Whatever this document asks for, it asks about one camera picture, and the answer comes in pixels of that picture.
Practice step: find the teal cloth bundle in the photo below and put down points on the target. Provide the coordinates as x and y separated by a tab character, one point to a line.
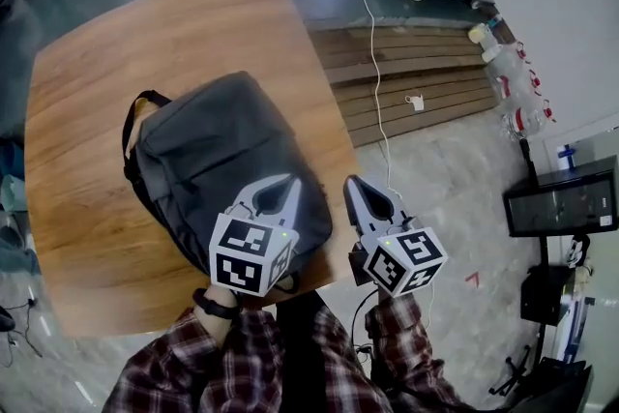
14	208

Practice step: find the black chair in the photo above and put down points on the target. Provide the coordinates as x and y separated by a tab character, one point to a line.
556	387

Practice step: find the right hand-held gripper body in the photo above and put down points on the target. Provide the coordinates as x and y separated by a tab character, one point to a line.
406	256

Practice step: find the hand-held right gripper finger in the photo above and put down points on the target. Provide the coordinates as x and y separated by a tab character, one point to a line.
394	209
353	213

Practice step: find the black white figurine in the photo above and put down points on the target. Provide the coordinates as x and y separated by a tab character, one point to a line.
578	251

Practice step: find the pale yellow bottle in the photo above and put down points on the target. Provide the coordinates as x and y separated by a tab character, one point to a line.
479	33

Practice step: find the black glossy box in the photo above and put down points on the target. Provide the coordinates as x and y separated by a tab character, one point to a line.
561	203

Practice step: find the black stand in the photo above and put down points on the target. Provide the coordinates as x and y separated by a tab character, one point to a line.
542	285

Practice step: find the brown wooden slatted steps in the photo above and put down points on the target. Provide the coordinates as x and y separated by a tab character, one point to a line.
435	72

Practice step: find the person's right forearm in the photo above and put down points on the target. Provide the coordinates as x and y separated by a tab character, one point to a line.
401	343

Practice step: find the black wristband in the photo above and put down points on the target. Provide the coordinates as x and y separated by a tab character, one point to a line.
213	307

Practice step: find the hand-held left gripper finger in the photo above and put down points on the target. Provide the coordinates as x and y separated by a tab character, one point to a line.
249	198
292	208

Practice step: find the person's left forearm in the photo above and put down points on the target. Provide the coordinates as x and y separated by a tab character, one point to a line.
169	367

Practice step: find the person's torso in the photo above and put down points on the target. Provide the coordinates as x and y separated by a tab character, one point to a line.
300	353

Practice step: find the dark grey backpack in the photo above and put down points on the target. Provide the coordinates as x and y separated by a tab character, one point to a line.
208	150

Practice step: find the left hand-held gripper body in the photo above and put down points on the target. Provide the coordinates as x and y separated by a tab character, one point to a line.
242	251

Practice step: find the wooden table with white legs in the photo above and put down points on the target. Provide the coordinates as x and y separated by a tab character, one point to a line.
145	38

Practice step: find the blue white board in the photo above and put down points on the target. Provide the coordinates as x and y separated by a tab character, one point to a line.
575	329

